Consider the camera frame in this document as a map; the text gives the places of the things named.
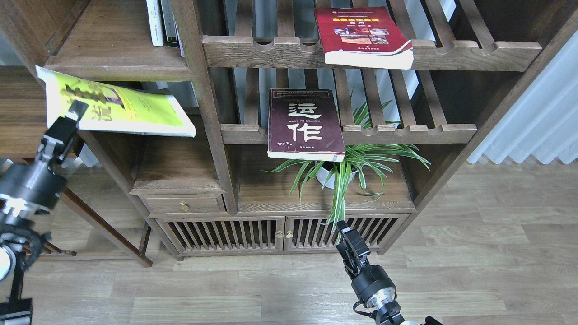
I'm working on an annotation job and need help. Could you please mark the dark maroon book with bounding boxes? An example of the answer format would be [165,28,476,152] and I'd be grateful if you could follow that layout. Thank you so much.
[267,88,345,162]

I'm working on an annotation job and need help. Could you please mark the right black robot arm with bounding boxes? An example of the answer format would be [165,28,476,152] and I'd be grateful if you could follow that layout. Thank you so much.
[336,221,415,325]

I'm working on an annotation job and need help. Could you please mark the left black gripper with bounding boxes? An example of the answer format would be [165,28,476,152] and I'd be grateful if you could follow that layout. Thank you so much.
[0,100,88,222]

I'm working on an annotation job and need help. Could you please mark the white spine upright book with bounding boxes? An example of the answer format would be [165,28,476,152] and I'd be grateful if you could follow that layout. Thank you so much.
[146,0,164,47]

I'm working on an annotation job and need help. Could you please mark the white curtain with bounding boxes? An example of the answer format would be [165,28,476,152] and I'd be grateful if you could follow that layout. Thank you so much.
[468,34,578,164]

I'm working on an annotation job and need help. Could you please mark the red cover book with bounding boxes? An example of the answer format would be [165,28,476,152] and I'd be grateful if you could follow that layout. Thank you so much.
[314,6,414,70]

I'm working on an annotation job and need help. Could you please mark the dark wooden bookshelf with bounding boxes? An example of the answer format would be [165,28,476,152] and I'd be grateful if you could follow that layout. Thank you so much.
[1,0,577,259]

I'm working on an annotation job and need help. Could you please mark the pale purple upright book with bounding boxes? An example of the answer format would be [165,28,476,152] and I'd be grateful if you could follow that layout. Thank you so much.
[175,25,185,58]

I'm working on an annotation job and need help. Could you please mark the wooden side furniture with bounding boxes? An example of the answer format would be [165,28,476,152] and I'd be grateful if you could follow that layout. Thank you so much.
[0,65,86,259]

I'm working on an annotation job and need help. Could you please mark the spider plant in white pot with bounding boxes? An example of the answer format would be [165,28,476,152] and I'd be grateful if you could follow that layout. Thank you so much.
[262,95,432,226]

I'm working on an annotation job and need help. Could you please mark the dark spine upright book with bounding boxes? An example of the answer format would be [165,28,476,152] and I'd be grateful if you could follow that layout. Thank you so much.
[160,0,179,48]

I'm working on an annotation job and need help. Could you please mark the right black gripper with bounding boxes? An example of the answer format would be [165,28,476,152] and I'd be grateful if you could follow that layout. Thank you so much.
[336,221,397,309]

